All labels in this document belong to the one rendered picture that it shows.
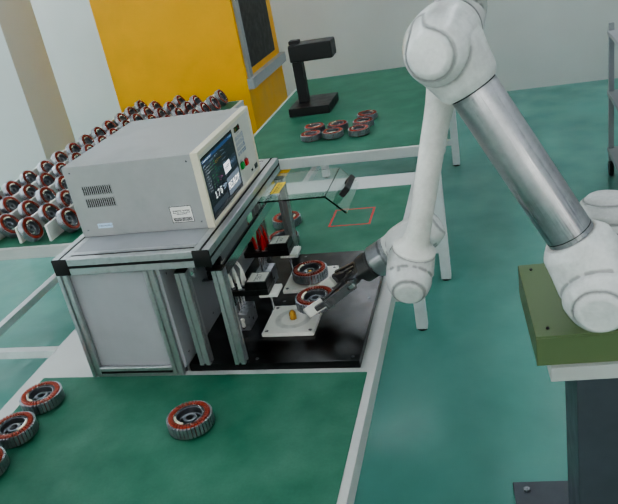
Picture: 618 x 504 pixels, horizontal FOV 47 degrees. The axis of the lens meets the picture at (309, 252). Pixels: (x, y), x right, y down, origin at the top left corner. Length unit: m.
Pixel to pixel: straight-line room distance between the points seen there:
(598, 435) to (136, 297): 1.24
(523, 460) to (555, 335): 0.97
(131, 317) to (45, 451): 0.39
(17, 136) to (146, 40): 1.23
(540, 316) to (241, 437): 0.77
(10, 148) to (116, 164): 4.12
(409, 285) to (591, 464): 0.74
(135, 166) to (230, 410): 0.66
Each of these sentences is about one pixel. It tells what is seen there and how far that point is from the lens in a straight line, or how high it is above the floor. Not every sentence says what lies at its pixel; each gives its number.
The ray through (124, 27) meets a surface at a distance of 5.80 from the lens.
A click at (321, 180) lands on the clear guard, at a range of 2.19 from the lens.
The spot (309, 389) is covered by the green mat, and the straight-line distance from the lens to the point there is 1.79.
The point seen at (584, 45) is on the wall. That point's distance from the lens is 7.18.
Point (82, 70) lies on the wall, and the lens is 8.23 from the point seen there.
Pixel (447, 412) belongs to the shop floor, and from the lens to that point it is 2.86.
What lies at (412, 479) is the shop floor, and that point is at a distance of 2.60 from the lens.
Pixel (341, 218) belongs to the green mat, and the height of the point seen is 0.75.
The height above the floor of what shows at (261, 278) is 0.92.
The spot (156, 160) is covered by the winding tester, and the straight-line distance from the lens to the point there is 1.85.
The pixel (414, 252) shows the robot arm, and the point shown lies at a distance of 1.65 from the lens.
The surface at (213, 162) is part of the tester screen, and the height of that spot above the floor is 1.26.
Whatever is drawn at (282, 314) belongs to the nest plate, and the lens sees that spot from 2.06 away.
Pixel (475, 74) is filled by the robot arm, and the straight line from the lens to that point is 1.42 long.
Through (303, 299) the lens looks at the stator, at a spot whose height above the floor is 0.86.
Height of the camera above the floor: 1.78
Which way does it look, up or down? 25 degrees down
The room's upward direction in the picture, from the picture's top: 11 degrees counter-clockwise
